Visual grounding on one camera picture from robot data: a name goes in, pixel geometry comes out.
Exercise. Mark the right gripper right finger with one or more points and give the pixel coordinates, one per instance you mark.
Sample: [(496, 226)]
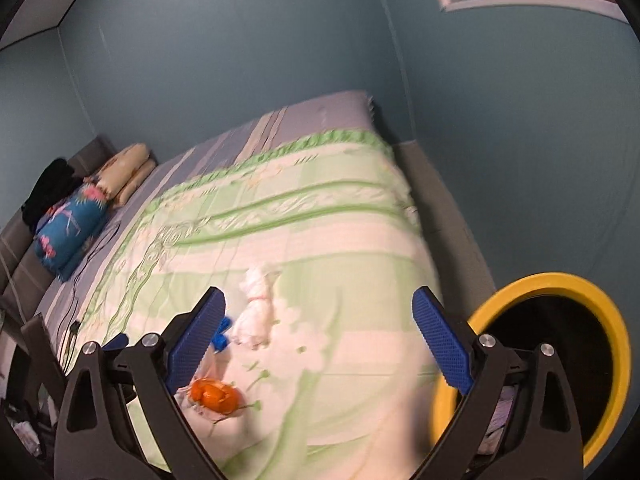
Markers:
[(448, 338)]

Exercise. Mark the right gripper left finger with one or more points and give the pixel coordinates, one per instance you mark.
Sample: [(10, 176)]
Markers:
[(188, 336)]

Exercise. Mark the white pleated paper bundle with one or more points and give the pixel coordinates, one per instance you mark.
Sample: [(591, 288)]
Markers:
[(252, 328)]

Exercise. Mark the yellow rimmed black trash bin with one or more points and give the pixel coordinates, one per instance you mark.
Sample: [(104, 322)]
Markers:
[(552, 365)]

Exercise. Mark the green white patterned quilt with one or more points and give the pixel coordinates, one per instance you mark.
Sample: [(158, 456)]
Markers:
[(317, 247)]

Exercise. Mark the grey striped bed sheet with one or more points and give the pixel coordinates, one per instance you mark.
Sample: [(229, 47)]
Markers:
[(347, 110)]

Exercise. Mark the blue floral pillow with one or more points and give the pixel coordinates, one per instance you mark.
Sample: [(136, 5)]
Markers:
[(68, 233)]

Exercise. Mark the beige floral pillow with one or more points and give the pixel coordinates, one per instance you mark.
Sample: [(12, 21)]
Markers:
[(117, 180)]

